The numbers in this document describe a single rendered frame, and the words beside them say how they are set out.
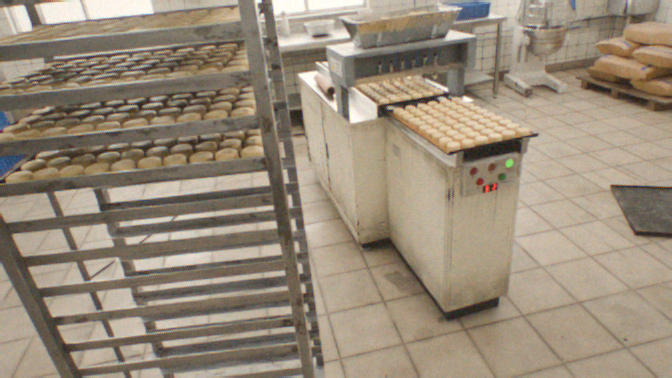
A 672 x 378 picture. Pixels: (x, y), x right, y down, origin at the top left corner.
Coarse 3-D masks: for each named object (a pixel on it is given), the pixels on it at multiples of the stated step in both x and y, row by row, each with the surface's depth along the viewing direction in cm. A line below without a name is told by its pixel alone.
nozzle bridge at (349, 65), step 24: (336, 48) 236; (360, 48) 230; (384, 48) 225; (408, 48) 225; (432, 48) 237; (456, 48) 241; (336, 72) 236; (360, 72) 232; (384, 72) 235; (408, 72) 234; (456, 72) 252; (336, 96) 246
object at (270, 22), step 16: (272, 0) 121; (272, 16) 122; (272, 32) 124; (272, 64) 128; (288, 112) 136; (288, 128) 137; (288, 144) 139; (288, 176) 144; (304, 224) 154; (304, 272) 161; (320, 336) 179
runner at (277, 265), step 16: (176, 272) 107; (192, 272) 107; (208, 272) 108; (224, 272) 108; (240, 272) 108; (256, 272) 109; (48, 288) 107; (64, 288) 107; (80, 288) 107; (96, 288) 108; (112, 288) 108; (128, 288) 108
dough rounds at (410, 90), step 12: (360, 84) 268; (372, 84) 265; (384, 84) 263; (396, 84) 261; (408, 84) 259; (420, 84) 256; (372, 96) 244; (384, 96) 245; (396, 96) 246; (408, 96) 237; (420, 96) 238
